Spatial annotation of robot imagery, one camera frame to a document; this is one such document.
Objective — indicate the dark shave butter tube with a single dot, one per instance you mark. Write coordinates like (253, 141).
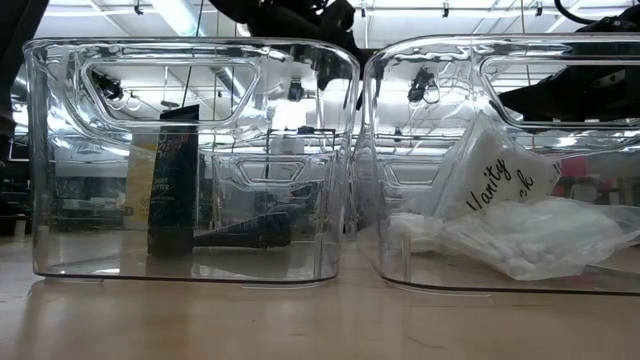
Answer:
(260, 232)

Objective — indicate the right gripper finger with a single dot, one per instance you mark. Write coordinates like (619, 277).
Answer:
(540, 99)

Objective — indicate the clear bag of cotton balls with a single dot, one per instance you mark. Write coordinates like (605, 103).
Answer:
(415, 232)
(550, 240)

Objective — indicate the black hanging device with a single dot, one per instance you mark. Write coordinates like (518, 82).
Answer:
(420, 82)
(296, 91)

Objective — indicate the clear plastic bin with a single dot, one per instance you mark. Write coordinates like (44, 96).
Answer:
(310, 125)
(400, 150)
(225, 200)
(385, 200)

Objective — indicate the white yellow wipes canister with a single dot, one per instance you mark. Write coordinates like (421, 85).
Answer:
(139, 190)

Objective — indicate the red storage rack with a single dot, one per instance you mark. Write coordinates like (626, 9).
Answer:
(575, 167)

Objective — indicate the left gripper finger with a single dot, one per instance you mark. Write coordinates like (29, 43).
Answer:
(361, 75)
(327, 62)

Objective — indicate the black boxed item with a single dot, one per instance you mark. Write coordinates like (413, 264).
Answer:
(175, 200)

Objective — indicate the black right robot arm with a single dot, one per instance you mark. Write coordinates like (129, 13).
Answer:
(615, 22)

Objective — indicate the clear bag labelled Vanity Pack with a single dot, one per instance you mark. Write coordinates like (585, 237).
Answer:
(490, 175)

